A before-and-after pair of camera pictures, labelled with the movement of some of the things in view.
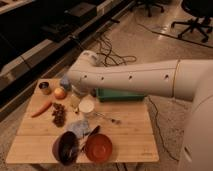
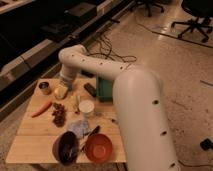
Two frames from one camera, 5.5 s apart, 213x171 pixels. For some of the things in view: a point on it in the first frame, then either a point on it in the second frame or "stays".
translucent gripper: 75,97 -> 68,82
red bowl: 98,147 stays
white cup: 86,105 stays
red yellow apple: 59,93 stays
